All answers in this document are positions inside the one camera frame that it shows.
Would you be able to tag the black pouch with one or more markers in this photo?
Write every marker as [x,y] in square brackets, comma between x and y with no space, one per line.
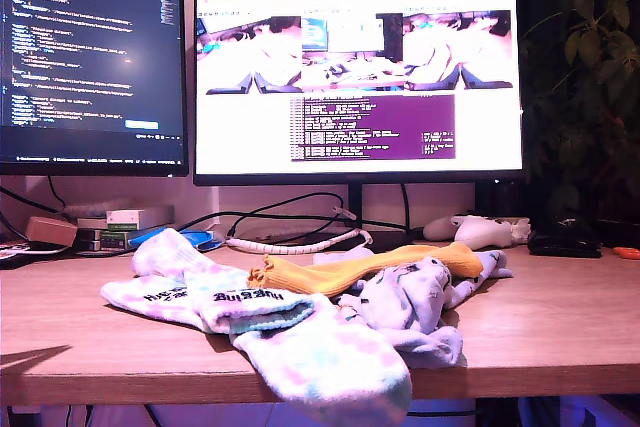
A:
[565,244]

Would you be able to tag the pastel tie-dye sock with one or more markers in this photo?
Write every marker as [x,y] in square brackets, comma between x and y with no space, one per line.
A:
[325,362]
[200,272]

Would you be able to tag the green leafy houseplant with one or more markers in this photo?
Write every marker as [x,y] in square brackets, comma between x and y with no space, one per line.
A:
[585,122]

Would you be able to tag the black monitor stand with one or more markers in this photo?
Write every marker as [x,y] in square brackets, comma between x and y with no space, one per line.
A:
[355,202]

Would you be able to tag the beige box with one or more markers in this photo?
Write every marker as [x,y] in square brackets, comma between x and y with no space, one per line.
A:
[50,231]

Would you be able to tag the white game controller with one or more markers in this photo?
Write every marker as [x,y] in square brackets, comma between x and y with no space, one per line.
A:
[480,232]

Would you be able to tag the monitor showing dark code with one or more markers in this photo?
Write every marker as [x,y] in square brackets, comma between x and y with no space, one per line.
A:
[90,47]

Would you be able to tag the white box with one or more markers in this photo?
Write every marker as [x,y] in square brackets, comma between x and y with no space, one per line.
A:
[145,217]

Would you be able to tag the yellow frilly-cuff sock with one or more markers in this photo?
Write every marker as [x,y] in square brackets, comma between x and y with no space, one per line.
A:
[400,263]

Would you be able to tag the monitor showing white screen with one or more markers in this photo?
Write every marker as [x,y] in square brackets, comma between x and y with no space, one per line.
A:
[250,137]

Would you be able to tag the green and white small boxes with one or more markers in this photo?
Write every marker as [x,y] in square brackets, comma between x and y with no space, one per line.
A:
[112,239]

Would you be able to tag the blue pouch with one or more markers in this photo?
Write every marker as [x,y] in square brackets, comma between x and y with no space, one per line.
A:
[200,239]

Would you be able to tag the small orange object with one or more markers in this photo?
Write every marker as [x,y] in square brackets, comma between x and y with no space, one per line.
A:
[627,252]

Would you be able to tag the printed magazine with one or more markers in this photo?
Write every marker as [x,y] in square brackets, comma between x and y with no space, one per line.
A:
[20,252]

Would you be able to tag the pale blue toucan sock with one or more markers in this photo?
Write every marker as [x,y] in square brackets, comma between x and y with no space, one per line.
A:
[415,287]
[425,347]

